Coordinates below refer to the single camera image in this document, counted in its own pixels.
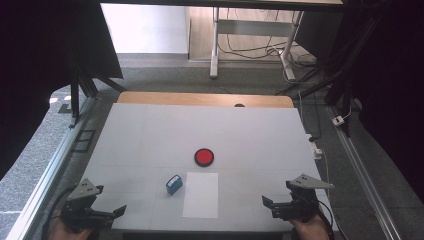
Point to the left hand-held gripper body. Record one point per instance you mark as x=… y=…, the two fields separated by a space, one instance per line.
x=81 y=213

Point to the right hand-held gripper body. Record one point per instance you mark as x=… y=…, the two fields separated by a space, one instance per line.
x=301 y=206

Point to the blue stamp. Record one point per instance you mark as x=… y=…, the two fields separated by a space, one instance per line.
x=174 y=186

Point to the red ink pad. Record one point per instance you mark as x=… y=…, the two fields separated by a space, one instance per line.
x=204 y=156

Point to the person's left hand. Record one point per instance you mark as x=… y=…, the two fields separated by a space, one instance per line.
x=66 y=234

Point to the person's right hand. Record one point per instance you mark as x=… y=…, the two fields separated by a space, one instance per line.
x=311 y=230

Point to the white power strip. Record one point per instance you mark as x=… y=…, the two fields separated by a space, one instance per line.
x=315 y=151

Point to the white paper sheet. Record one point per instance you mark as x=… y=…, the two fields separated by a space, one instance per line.
x=200 y=203

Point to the small white adapter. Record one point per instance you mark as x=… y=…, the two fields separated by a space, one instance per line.
x=338 y=120

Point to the black metal stand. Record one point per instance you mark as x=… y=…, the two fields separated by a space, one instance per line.
x=340 y=90
x=75 y=96

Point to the black curtain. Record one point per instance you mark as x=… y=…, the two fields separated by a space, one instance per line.
x=43 y=50
x=393 y=83

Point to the aluminium floor rail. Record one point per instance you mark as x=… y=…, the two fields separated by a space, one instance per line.
x=363 y=173
x=46 y=176

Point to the black floor hatch frame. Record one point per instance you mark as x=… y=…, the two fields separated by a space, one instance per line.
x=83 y=140

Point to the white desk frame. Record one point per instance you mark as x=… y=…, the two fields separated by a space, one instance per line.
x=253 y=28

